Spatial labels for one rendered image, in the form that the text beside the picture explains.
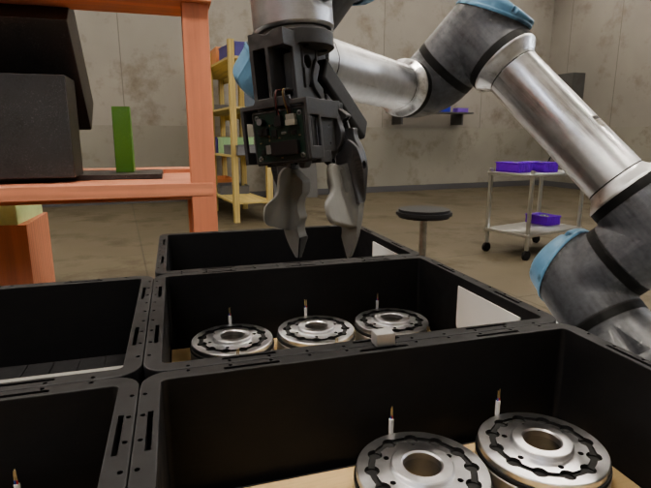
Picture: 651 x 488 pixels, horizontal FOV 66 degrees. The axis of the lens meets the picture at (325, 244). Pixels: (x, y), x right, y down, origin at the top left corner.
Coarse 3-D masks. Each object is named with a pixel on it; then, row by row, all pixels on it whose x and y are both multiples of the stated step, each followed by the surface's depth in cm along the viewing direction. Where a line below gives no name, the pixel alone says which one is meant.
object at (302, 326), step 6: (300, 324) 66; (306, 324) 67; (312, 324) 68; (318, 324) 68; (324, 324) 67; (330, 324) 66; (300, 330) 65; (306, 330) 64; (312, 330) 64; (318, 330) 64; (324, 330) 64; (330, 330) 65
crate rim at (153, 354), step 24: (312, 264) 72; (336, 264) 73; (360, 264) 74; (432, 264) 73; (480, 288) 61; (528, 312) 53; (408, 336) 46; (432, 336) 46; (144, 360) 41; (192, 360) 41; (216, 360) 41; (240, 360) 41
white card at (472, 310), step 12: (468, 300) 64; (480, 300) 61; (456, 312) 67; (468, 312) 64; (480, 312) 61; (492, 312) 59; (504, 312) 57; (456, 324) 67; (468, 324) 64; (480, 324) 61
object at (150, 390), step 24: (456, 336) 46; (480, 336) 47; (504, 336) 46; (528, 336) 47; (576, 336) 47; (264, 360) 41; (288, 360) 41; (312, 360) 41; (336, 360) 42; (624, 360) 42; (648, 360) 41; (144, 384) 37; (168, 384) 38; (144, 408) 34; (144, 432) 31; (144, 456) 29; (144, 480) 27
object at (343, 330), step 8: (288, 320) 69; (296, 320) 69; (336, 320) 69; (344, 320) 69; (280, 328) 66; (288, 328) 67; (296, 328) 66; (336, 328) 66; (344, 328) 67; (352, 328) 66; (280, 336) 64; (288, 336) 64; (296, 336) 64; (304, 336) 64; (312, 336) 64; (320, 336) 64; (328, 336) 64; (336, 336) 64; (344, 336) 64; (352, 336) 65; (296, 344) 62; (304, 344) 62; (312, 344) 61; (320, 344) 61
